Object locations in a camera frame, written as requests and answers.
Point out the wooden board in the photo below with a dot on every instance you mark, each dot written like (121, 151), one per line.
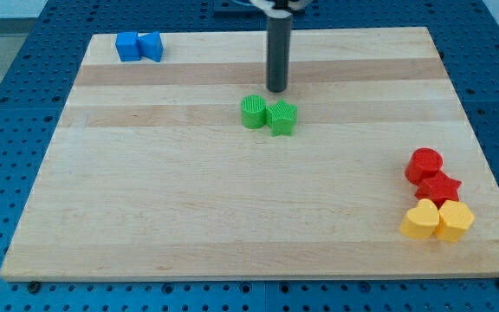
(151, 176)

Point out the green cylinder block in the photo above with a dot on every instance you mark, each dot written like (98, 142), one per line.
(253, 111)

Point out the green star block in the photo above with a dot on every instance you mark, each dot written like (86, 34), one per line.
(281, 117)

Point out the red star block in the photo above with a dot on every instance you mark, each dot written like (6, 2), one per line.
(438, 188)

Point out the yellow heart block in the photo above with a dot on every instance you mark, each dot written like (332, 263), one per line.
(420, 221)

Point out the yellow pentagon block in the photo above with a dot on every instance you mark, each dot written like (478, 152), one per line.
(455, 218)

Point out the blue triangle block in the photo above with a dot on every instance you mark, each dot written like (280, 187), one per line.
(151, 46)

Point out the red cylinder block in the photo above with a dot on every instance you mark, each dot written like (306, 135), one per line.
(424, 163)

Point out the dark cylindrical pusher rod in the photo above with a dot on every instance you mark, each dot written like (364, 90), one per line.
(279, 25)

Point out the blue cube block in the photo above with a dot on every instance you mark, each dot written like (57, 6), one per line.
(126, 44)

